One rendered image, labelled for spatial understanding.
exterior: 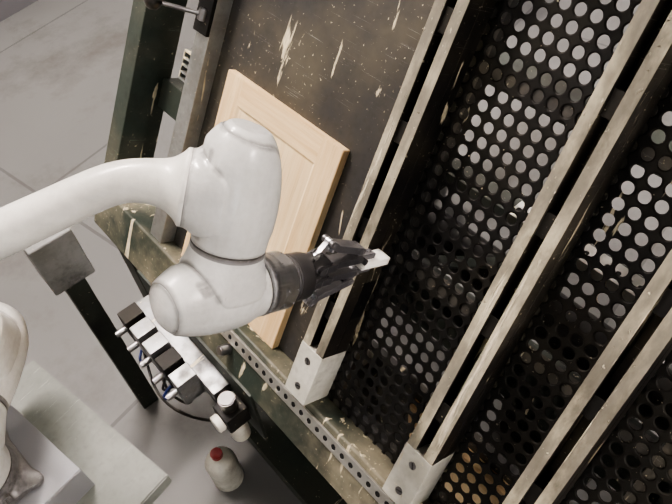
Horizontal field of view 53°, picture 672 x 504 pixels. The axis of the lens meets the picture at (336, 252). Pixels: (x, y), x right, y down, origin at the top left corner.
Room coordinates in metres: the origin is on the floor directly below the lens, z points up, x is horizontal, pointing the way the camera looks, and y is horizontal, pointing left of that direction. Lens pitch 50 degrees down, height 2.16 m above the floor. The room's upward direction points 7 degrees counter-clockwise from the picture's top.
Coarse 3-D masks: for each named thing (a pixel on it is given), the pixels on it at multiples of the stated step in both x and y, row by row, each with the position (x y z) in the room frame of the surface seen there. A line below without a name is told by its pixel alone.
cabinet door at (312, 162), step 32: (224, 96) 1.22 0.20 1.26; (256, 96) 1.16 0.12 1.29; (288, 128) 1.06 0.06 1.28; (288, 160) 1.02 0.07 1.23; (320, 160) 0.97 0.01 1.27; (288, 192) 0.98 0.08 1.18; (320, 192) 0.93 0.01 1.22; (288, 224) 0.94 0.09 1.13; (320, 224) 0.90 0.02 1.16; (256, 320) 0.86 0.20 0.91
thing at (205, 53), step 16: (224, 0) 1.33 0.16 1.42; (224, 16) 1.33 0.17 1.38; (224, 32) 1.32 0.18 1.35; (192, 48) 1.33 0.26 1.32; (208, 48) 1.30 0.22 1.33; (192, 64) 1.31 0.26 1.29; (208, 64) 1.29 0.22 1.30; (192, 80) 1.29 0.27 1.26; (208, 80) 1.28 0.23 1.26; (192, 96) 1.27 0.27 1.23; (208, 96) 1.28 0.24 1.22; (192, 112) 1.25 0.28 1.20; (176, 128) 1.26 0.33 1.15; (192, 128) 1.24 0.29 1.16; (176, 144) 1.24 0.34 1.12; (192, 144) 1.24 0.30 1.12; (160, 224) 1.17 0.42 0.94; (160, 240) 1.14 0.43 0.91
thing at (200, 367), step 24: (120, 312) 1.04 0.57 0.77; (144, 312) 1.05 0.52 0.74; (120, 336) 1.01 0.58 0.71; (144, 336) 0.97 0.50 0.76; (168, 336) 0.97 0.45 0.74; (144, 360) 0.91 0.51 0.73; (168, 360) 0.88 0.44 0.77; (192, 360) 0.89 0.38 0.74; (216, 360) 0.84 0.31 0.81; (192, 384) 0.82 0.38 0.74; (216, 384) 0.81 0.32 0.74; (240, 384) 0.77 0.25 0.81; (216, 408) 0.75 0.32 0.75; (240, 408) 0.74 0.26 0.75; (240, 432) 0.72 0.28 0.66; (264, 432) 0.73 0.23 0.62
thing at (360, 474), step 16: (224, 336) 0.86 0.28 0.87; (240, 352) 0.81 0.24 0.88; (256, 368) 0.76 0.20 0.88; (272, 384) 0.72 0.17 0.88; (288, 400) 0.67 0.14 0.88; (304, 416) 0.63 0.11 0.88; (320, 432) 0.59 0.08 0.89; (336, 448) 0.55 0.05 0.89; (352, 464) 0.52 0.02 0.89; (368, 480) 0.48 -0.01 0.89; (384, 496) 0.45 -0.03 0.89
